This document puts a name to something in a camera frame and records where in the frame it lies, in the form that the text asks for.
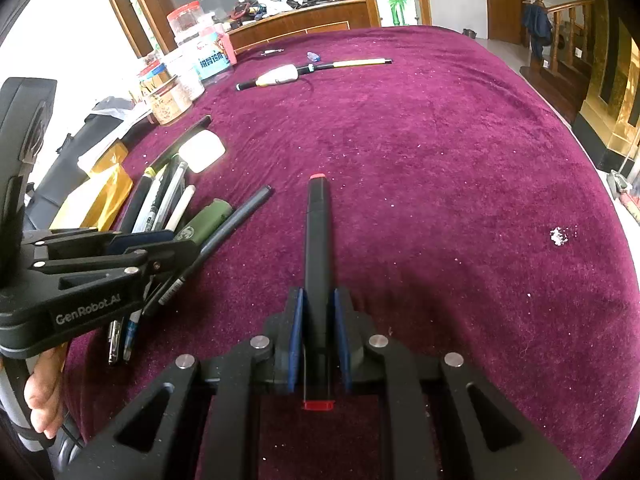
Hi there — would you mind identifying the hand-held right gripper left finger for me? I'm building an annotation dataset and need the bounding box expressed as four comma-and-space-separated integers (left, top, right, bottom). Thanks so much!
60, 287, 307, 480

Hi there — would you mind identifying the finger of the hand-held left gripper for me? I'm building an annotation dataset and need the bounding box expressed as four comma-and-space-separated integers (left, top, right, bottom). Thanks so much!
22, 228, 176, 261
30, 237, 201, 291

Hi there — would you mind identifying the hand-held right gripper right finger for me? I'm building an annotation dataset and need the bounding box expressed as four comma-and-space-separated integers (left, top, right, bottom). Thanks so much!
332, 287, 583, 480

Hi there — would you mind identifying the gold box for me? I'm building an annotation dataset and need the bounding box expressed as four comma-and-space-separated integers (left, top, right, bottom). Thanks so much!
50, 162, 135, 233

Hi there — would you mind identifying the pile of pens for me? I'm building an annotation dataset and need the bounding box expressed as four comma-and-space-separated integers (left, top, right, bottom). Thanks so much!
107, 155, 201, 366

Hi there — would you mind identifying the black marker red cap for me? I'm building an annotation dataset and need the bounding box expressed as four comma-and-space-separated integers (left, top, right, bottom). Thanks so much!
301, 173, 336, 412

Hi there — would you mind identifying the olive green marker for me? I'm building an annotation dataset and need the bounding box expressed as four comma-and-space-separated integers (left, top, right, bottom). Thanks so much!
172, 198, 233, 256

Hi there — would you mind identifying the pale rounded square tin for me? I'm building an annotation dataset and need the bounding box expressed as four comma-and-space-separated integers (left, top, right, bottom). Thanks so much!
177, 130, 227, 175

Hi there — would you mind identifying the black marker yellow cap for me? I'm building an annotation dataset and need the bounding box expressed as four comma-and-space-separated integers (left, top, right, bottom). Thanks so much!
147, 115, 213, 171

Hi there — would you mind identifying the person's left hand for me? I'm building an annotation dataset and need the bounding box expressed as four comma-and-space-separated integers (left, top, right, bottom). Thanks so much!
24, 347, 69, 439

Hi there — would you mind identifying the black leather chair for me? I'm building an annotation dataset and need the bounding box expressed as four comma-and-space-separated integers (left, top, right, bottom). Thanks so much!
25, 97, 151, 231

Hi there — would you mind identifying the gold foil package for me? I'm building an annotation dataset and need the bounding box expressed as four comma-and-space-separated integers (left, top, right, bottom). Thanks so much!
87, 140, 130, 176

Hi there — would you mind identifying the dark grey pen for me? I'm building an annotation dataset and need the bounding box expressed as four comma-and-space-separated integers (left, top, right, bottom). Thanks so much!
192, 185, 275, 266

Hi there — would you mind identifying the stack of white papers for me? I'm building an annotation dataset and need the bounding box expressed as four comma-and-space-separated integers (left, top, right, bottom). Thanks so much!
100, 102, 153, 133

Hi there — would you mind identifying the clear plastic bag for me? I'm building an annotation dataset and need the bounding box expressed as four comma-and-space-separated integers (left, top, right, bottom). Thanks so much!
92, 96, 133, 123

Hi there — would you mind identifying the brown contents clear jar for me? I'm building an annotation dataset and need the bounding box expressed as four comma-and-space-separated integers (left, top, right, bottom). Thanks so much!
149, 77, 193, 126

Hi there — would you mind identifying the purple velvet tablecloth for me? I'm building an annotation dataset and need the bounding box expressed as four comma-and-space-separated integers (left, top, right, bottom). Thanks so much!
65, 25, 640, 480

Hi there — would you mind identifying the red blue lid jar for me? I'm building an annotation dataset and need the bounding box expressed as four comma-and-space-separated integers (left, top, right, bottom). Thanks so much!
137, 60, 173, 96

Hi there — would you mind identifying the white plastic jar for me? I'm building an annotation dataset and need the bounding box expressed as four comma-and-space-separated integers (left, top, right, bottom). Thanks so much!
162, 50, 206, 101

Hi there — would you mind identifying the blue label plastic jar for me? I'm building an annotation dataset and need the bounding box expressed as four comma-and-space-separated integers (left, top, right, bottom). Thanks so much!
192, 30, 236, 81

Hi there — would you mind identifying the red lid clear jar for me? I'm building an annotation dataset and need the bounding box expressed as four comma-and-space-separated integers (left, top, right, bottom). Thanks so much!
166, 2, 208, 46

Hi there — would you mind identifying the white bottle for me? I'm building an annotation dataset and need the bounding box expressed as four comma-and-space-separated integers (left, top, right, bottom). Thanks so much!
255, 65, 301, 87

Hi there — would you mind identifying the wooden cabinet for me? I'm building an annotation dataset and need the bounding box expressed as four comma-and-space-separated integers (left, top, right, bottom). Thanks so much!
227, 0, 373, 56

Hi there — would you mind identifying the dark hanging jacket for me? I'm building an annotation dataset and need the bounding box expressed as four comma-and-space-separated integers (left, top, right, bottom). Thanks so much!
522, 1, 553, 61

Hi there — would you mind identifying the wooden door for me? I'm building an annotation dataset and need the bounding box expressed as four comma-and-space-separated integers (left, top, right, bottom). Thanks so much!
482, 0, 531, 45

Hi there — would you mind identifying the wooden stair railing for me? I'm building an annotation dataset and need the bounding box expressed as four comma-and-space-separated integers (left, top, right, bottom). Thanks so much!
520, 0, 598, 111

